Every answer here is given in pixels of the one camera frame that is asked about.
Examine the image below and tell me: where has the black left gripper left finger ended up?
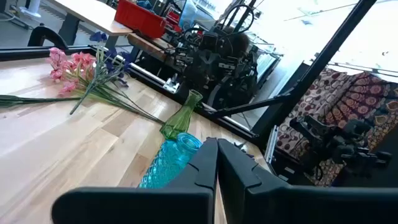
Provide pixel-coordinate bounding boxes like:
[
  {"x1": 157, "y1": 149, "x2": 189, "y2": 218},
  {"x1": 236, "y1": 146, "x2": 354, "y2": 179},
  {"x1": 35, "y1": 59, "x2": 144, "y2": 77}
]
[{"x1": 51, "y1": 137, "x2": 218, "y2": 224}]

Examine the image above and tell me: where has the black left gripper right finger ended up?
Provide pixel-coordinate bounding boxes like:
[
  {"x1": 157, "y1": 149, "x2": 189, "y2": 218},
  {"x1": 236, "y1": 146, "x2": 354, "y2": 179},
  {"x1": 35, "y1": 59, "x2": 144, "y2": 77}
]
[{"x1": 218, "y1": 138, "x2": 398, "y2": 224}]

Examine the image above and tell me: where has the blue textured glass vase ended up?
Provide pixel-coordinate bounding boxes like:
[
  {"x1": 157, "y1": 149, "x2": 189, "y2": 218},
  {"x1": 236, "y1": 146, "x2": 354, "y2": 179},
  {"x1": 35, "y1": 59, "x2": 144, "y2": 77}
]
[{"x1": 138, "y1": 132, "x2": 203, "y2": 189}]

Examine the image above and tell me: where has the green glass vase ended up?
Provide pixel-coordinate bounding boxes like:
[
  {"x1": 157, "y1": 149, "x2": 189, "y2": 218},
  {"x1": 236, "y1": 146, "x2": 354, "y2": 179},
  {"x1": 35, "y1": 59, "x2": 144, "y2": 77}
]
[{"x1": 159, "y1": 89, "x2": 203, "y2": 140}]

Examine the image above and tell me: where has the black mechanical device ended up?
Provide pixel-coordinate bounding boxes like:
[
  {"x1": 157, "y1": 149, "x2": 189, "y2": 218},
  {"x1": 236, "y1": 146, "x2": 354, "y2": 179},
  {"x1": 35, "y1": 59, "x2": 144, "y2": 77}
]
[{"x1": 289, "y1": 114, "x2": 393, "y2": 183}]

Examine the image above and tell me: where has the red plastic bin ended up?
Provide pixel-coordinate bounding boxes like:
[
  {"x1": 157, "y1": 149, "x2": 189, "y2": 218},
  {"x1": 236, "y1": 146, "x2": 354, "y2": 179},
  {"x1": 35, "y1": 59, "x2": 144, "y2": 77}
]
[{"x1": 114, "y1": 0, "x2": 167, "y2": 39}]

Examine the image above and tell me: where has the light wooden desk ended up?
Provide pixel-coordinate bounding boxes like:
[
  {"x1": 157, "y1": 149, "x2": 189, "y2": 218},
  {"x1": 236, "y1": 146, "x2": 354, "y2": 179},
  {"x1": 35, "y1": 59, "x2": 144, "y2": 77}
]
[{"x1": 46, "y1": 0, "x2": 134, "y2": 47}]

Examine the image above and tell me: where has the black chair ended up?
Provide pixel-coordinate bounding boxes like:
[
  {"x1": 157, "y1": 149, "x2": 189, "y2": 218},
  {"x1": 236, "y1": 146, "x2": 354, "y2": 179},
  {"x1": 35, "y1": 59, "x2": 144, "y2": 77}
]
[{"x1": 27, "y1": 26, "x2": 69, "y2": 50}]

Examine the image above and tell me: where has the white fan base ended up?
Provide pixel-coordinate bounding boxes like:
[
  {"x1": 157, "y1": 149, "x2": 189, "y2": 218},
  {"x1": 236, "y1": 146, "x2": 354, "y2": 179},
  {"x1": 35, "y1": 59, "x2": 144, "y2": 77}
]
[{"x1": 19, "y1": 0, "x2": 42, "y2": 18}]

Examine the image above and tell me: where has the silver aluminium rail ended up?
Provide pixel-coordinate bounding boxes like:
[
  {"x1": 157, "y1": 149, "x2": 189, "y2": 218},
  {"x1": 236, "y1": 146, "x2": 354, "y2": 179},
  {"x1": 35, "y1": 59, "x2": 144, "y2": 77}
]
[{"x1": 265, "y1": 125, "x2": 280, "y2": 163}]

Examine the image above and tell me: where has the small silver frame bracket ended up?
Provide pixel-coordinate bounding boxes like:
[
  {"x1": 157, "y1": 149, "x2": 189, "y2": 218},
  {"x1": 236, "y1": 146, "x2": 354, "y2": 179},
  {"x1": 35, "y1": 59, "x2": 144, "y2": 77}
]
[{"x1": 162, "y1": 73, "x2": 181, "y2": 94}]

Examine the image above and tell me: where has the black metal rig frame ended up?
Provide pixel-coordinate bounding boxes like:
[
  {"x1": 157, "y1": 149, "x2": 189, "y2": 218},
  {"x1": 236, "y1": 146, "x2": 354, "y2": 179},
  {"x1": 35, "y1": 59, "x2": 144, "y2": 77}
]
[{"x1": 0, "y1": 0, "x2": 379, "y2": 147}]

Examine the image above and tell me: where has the brown desk with dark frame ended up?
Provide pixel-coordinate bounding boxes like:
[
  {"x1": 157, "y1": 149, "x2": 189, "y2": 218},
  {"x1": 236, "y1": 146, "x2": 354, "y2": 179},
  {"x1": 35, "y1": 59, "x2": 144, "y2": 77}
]
[{"x1": 127, "y1": 32, "x2": 177, "y2": 63}]

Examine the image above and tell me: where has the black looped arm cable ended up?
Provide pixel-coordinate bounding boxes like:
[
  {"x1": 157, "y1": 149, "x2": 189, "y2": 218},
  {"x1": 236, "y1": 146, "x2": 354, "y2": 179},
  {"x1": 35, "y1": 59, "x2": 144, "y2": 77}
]
[{"x1": 217, "y1": 3, "x2": 255, "y2": 35}]

